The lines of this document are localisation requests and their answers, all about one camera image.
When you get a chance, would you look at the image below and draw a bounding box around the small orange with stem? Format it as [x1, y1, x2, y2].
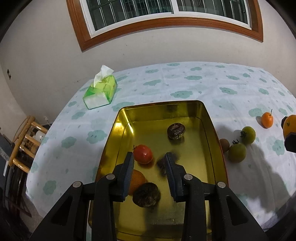
[261, 109, 273, 128]

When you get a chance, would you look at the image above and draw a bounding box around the green tomato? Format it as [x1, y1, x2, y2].
[240, 126, 256, 145]
[228, 140, 246, 163]

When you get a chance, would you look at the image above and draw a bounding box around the small brown kiwi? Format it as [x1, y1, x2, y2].
[219, 138, 230, 153]

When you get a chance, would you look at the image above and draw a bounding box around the large orange mandarin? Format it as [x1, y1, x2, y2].
[128, 170, 147, 196]

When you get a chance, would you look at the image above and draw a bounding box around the dark passion fruit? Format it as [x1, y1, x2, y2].
[167, 123, 186, 140]
[156, 152, 180, 176]
[132, 182, 161, 208]

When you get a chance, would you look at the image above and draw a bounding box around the red tomato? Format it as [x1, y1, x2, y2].
[133, 145, 153, 164]

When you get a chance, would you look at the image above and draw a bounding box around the cloud-patterned tablecloth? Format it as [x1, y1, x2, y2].
[26, 62, 295, 240]

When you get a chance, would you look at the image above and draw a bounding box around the bamboo stool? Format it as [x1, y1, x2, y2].
[8, 115, 48, 173]

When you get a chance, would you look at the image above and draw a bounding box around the gold rectangular metal tin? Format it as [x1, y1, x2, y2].
[96, 100, 228, 240]

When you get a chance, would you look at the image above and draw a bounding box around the green tissue pack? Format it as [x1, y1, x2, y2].
[83, 65, 117, 110]

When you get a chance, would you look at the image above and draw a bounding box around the wooden-framed barred window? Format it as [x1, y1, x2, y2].
[66, 1, 263, 52]

